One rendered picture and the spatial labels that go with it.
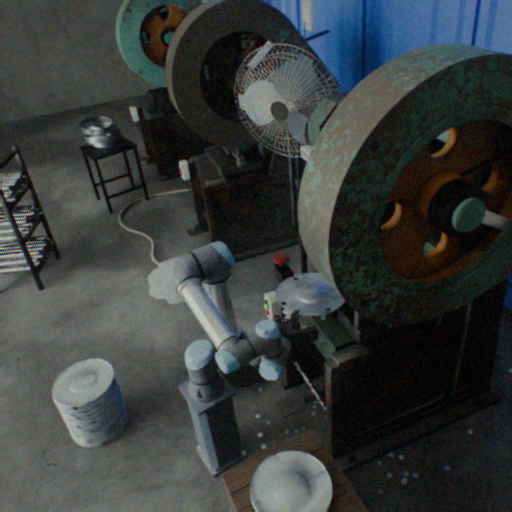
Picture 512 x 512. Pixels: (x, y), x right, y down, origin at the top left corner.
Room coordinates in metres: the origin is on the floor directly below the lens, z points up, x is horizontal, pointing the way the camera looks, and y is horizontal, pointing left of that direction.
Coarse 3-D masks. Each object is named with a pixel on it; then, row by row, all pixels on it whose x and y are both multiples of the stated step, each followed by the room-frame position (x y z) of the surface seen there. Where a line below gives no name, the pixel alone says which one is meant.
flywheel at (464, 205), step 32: (480, 128) 1.29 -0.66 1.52; (416, 160) 1.22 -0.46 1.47; (448, 160) 1.26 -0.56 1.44; (480, 160) 1.29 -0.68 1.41; (416, 192) 1.23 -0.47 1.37; (448, 192) 1.16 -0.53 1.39; (480, 192) 1.16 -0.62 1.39; (416, 224) 1.23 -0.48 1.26; (448, 224) 1.13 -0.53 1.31; (480, 224) 1.31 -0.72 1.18; (384, 256) 1.19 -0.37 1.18; (416, 256) 1.23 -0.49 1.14; (448, 256) 1.27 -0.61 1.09
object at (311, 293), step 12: (300, 276) 1.66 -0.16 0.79; (312, 276) 1.65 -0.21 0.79; (288, 288) 1.58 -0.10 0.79; (300, 288) 1.57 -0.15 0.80; (312, 288) 1.56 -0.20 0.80; (324, 288) 1.55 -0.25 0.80; (288, 300) 1.50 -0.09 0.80; (300, 300) 1.49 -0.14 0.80; (312, 300) 1.48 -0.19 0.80; (324, 300) 1.48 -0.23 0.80; (336, 300) 1.47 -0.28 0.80; (300, 312) 1.42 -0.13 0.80; (312, 312) 1.41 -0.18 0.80; (324, 312) 1.40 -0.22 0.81
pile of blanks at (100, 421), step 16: (112, 384) 1.65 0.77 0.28; (96, 400) 1.55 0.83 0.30; (112, 400) 1.60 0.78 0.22; (64, 416) 1.55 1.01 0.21; (80, 416) 1.52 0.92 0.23; (96, 416) 1.54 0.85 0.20; (112, 416) 1.58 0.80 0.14; (128, 416) 1.68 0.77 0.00; (80, 432) 1.52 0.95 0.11; (96, 432) 1.53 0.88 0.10; (112, 432) 1.56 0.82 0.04
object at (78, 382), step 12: (96, 360) 1.80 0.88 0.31; (72, 372) 1.73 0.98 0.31; (84, 372) 1.72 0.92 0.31; (96, 372) 1.72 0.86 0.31; (108, 372) 1.71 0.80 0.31; (60, 384) 1.66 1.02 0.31; (72, 384) 1.65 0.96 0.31; (84, 384) 1.64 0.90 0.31; (96, 384) 1.64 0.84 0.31; (108, 384) 1.63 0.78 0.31; (60, 396) 1.59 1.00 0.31; (72, 396) 1.58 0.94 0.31; (84, 396) 1.57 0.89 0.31; (96, 396) 1.56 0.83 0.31
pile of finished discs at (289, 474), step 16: (272, 464) 1.08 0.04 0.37; (288, 464) 1.07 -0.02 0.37; (304, 464) 1.06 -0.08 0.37; (320, 464) 1.06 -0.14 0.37; (256, 480) 1.02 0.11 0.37; (272, 480) 1.02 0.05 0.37; (288, 480) 1.00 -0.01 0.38; (304, 480) 1.00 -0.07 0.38; (320, 480) 0.99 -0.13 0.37; (256, 496) 0.96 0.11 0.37; (272, 496) 0.96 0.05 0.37; (288, 496) 0.95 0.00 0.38; (304, 496) 0.94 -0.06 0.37; (320, 496) 0.94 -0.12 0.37
